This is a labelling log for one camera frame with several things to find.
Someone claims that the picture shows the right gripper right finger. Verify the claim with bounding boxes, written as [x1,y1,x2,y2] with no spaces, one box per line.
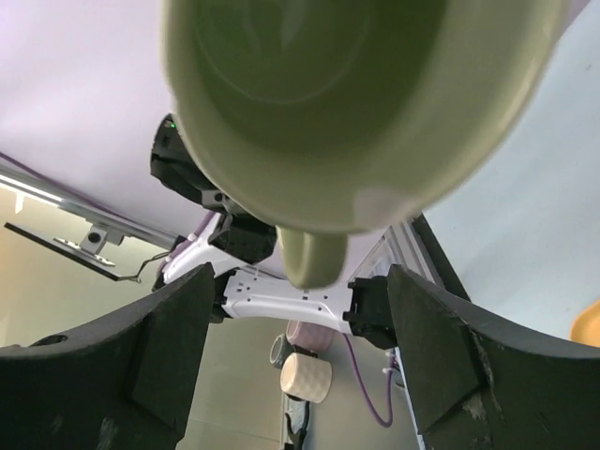
[387,265,599,449]

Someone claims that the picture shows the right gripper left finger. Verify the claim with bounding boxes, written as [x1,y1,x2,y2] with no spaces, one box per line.
[1,264,215,449]

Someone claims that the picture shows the light green mug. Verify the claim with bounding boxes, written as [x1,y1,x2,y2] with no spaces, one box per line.
[161,1,568,289]

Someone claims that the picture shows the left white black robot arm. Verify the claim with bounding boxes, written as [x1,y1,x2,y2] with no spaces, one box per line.
[150,114,398,350]

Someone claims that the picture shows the yellow tray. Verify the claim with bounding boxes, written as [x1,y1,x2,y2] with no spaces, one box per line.
[570,300,600,348]

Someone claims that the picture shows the grey textured cup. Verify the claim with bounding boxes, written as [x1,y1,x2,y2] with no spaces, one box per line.
[269,334,298,369]

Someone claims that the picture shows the beige textured cup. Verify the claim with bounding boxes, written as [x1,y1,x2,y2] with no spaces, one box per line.
[280,352,333,403]

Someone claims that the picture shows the pink textured cup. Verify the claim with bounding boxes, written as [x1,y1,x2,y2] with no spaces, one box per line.
[286,321,335,353]

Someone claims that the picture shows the left aluminium frame post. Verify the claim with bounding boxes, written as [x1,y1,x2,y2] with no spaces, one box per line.
[1,153,178,249]

